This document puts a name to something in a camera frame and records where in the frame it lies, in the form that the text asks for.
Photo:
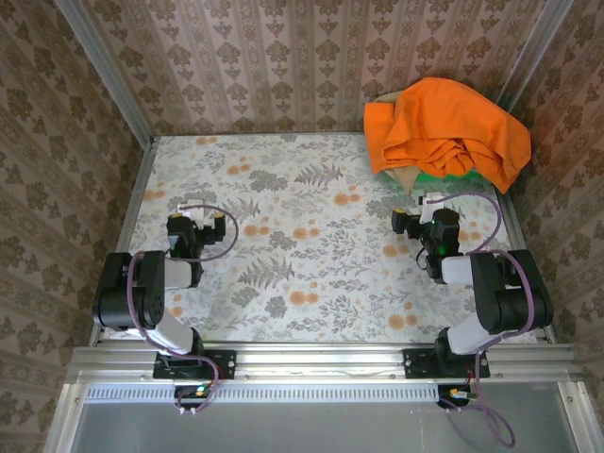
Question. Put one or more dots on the orange trousers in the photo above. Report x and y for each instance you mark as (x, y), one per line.
(448, 122)

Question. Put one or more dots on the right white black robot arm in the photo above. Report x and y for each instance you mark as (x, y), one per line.
(509, 302)

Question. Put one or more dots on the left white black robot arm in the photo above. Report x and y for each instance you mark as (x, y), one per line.
(156, 302)

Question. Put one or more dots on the beige trousers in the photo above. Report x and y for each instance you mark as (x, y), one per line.
(406, 178)

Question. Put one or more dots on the green plastic basket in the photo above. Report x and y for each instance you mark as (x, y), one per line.
(448, 176)

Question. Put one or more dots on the floral patterned table covering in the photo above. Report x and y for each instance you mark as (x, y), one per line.
(302, 283)

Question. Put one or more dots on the black connector box with LED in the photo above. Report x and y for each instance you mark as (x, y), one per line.
(455, 394)
(189, 391)

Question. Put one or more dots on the grey metal panel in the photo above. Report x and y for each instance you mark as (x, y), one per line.
(307, 429)

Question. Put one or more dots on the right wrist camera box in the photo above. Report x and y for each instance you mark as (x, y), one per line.
(428, 203)

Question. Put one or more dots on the aluminium table side rail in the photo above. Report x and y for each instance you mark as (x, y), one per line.
(135, 189)
(512, 222)

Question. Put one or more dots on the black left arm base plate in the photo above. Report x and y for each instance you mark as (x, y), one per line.
(222, 363)

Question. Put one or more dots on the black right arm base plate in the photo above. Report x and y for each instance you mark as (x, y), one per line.
(417, 363)

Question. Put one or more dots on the aluminium mounting rail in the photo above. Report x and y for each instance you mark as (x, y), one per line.
(321, 363)

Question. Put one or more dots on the aluminium frame post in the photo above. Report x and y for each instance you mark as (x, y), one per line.
(107, 71)
(534, 47)

